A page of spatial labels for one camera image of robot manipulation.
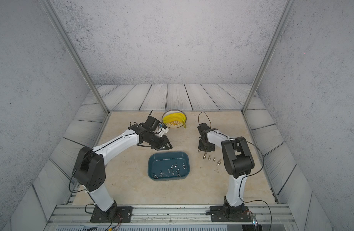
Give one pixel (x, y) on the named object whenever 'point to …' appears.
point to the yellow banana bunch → (178, 116)
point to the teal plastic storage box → (169, 166)
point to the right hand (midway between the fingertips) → (206, 148)
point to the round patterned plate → (173, 124)
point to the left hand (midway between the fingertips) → (173, 148)
